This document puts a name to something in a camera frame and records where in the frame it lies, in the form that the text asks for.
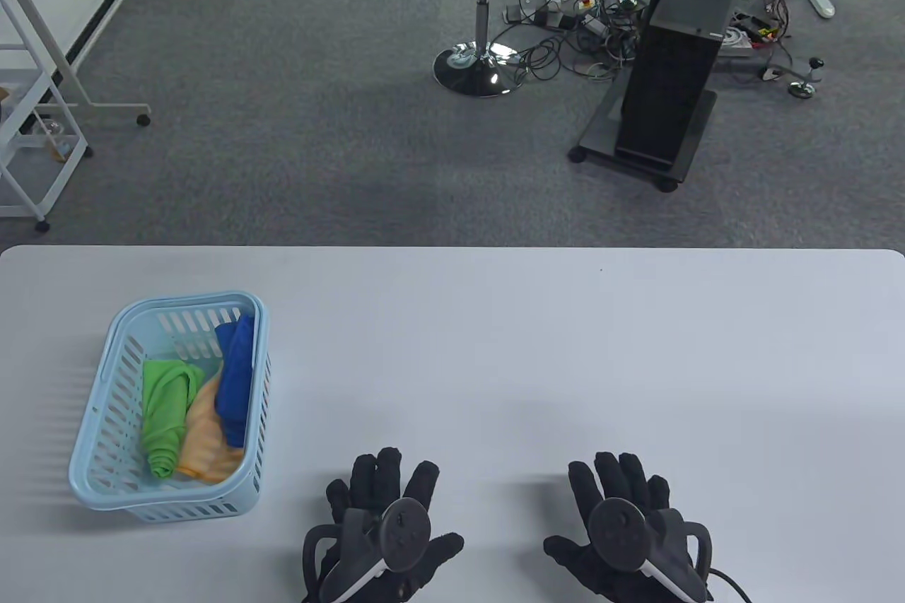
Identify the light blue plastic basket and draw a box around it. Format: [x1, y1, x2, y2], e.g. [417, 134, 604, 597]
[69, 290, 271, 523]

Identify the person's right hand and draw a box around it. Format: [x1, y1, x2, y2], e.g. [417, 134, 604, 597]
[543, 452, 711, 603]

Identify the orange towel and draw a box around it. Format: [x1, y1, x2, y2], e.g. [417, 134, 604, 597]
[175, 363, 247, 485]

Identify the black right glove cable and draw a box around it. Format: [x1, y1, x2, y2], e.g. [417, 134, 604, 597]
[707, 566, 752, 603]

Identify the grey power strip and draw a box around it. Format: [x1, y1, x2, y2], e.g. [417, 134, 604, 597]
[504, 2, 566, 30]

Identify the white metal shelf rack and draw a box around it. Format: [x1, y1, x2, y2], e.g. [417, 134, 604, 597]
[0, 0, 94, 231]

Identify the tangle of floor cables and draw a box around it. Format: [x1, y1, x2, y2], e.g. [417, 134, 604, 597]
[501, 0, 803, 84]

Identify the black and white controller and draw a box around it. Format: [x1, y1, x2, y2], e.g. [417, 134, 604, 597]
[588, 498, 713, 603]
[303, 498, 432, 603]

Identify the black and white right controller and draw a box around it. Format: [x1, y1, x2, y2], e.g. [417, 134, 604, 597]
[588, 498, 713, 603]

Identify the black wheeled cart base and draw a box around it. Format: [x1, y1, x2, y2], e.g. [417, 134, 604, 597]
[568, 88, 719, 193]

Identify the black and white left controller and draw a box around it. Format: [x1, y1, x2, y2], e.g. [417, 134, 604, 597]
[303, 498, 432, 603]

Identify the green towel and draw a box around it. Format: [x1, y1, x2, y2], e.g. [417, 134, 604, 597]
[141, 359, 206, 480]

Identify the small stand with black knob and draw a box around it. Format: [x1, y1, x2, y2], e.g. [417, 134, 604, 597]
[760, 56, 826, 99]

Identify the blue rectangular towel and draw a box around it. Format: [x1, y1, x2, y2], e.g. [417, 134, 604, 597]
[214, 315, 257, 448]

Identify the black computer tower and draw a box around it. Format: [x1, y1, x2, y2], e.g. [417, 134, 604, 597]
[614, 0, 750, 172]

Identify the person's left hand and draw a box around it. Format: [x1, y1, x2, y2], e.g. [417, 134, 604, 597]
[303, 447, 465, 603]

